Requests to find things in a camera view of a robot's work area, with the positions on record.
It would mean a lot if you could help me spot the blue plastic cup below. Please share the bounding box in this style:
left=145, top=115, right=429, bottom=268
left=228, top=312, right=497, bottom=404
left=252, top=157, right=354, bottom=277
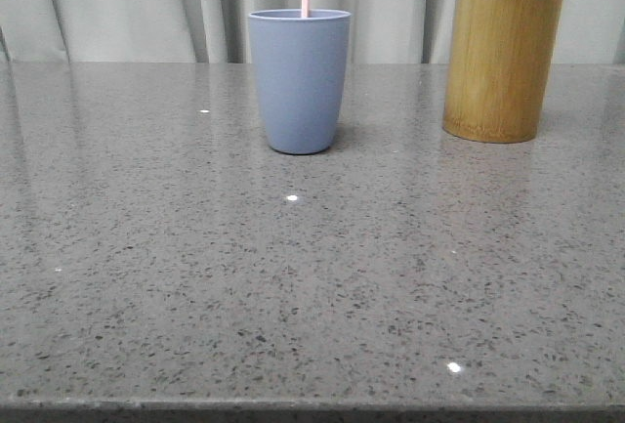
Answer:
left=248, top=9, right=352, bottom=155

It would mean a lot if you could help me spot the grey-white curtain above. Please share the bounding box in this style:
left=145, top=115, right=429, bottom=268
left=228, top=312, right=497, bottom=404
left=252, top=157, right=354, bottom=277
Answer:
left=1, top=0, right=624, bottom=63

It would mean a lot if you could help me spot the bamboo wooden cylinder holder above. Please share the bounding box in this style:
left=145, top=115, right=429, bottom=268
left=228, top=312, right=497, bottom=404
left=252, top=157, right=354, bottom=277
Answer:
left=442, top=0, right=563, bottom=144

